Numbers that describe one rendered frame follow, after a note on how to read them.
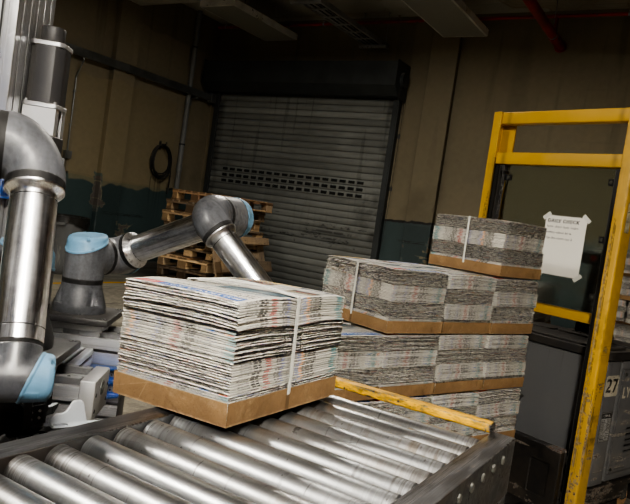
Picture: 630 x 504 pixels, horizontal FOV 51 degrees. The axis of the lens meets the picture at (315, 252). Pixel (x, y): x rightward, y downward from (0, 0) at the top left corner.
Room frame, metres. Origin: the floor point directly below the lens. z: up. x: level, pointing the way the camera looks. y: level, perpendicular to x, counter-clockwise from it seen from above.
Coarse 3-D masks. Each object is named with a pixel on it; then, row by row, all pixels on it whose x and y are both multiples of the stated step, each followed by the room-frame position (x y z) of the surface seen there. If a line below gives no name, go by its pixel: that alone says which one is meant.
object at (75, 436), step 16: (128, 416) 1.14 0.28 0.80; (144, 416) 1.15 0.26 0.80; (160, 416) 1.16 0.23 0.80; (48, 432) 1.01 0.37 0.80; (64, 432) 1.02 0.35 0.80; (80, 432) 1.03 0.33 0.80; (96, 432) 1.04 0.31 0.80; (112, 432) 1.06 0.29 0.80; (0, 448) 0.93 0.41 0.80; (16, 448) 0.93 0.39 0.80; (32, 448) 0.94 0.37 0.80; (48, 448) 0.96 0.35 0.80; (80, 448) 1.01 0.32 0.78; (0, 464) 0.89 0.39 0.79
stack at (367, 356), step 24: (360, 336) 2.15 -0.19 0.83; (384, 336) 2.22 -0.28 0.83; (408, 336) 2.30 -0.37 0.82; (432, 336) 2.39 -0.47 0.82; (456, 336) 2.48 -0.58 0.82; (480, 336) 2.57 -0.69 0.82; (360, 360) 2.17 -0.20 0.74; (384, 360) 2.24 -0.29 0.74; (408, 360) 2.32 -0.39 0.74; (432, 360) 2.40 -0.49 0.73; (456, 360) 2.49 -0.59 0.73; (480, 360) 2.58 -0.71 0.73; (384, 384) 2.25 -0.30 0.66; (408, 384) 2.33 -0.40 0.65; (384, 408) 2.26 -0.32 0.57; (456, 408) 2.52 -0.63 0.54; (456, 432) 2.52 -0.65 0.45
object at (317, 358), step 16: (288, 288) 1.43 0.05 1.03; (304, 288) 1.47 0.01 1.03; (320, 304) 1.34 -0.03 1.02; (336, 304) 1.41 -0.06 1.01; (320, 320) 1.35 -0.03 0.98; (336, 320) 1.41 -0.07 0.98; (304, 336) 1.31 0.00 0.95; (320, 336) 1.36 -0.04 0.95; (336, 336) 1.42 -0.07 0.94; (304, 352) 1.32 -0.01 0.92; (320, 352) 1.38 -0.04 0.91; (336, 352) 1.43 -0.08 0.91; (304, 368) 1.33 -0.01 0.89; (320, 368) 1.38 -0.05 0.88
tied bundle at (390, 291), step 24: (336, 264) 2.47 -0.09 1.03; (360, 264) 2.38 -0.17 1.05; (384, 264) 2.40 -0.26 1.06; (336, 288) 2.45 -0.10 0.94; (360, 288) 2.35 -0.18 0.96; (384, 288) 2.26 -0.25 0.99; (408, 288) 2.28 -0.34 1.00; (432, 288) 2.36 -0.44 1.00; (360, 312) 2.34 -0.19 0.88; (384, 312) 2.25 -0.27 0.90; (408, 312) 2.29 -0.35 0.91; (432, 312) 2.36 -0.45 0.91
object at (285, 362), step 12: (240, 288) 1.34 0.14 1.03; (252, 288) 1.36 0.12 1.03; (288, 300) 1.26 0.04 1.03; (288, 312) 1.26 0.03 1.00; (300, 312) 1.29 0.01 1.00; (300, 324) 1.29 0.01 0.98; (288, 336) 1.26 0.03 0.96; (300, 336) 1.30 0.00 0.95; (288, 348) 1.27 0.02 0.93; (300, 348) 1.30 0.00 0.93; (288, 360) 1.28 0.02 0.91; (288, 372) 1.28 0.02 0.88
